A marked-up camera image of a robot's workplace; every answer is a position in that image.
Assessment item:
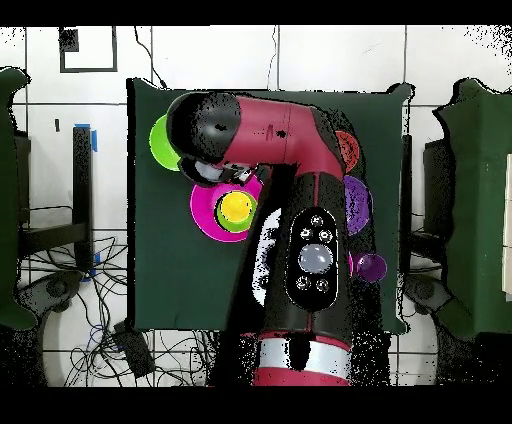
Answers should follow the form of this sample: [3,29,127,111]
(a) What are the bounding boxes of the yellow plastic cup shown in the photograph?
[220,190,254,223]

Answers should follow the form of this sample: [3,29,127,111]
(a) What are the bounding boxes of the small lime green bowl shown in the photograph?
[215,190,259,234]

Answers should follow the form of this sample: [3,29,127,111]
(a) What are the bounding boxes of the purple plastic bowl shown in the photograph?
[343,174,375,237]

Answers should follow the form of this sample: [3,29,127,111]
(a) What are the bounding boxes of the red plastic bowl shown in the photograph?
[334,130,362,173]

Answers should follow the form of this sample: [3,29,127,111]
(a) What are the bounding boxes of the dark green tablecloth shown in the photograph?
[126,77,413,336]

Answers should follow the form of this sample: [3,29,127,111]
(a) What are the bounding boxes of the large lime green bowl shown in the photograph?
[148,113,182,173]

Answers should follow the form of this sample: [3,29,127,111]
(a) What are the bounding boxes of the purple plastic cup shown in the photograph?
[353,252,388,284]

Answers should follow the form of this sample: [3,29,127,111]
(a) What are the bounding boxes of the blue tape strip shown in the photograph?
[74,123,98,153]

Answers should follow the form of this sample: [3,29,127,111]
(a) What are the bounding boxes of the black metal stand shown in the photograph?
[19,126,95,273]

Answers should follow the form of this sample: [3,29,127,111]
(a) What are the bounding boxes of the black floor box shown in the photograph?
[112,321,156,379]

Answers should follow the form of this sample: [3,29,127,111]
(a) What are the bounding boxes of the white sheet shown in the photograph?
[501,152,512,302]

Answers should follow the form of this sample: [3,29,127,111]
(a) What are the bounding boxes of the thin grey cable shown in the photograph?
[266,26,280,91]

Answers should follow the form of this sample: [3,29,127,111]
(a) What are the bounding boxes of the tangle of black cables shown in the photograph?
[19,235,217,388]

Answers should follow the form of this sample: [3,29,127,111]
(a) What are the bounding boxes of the grey pedestal foot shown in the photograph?
[15,270,85,317]
[403,274,453,317]

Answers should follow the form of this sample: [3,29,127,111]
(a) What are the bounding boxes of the black cable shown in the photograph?
[133,26,168,88]

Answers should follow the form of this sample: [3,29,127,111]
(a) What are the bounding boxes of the black square floor frame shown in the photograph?
[59,26,118,74]

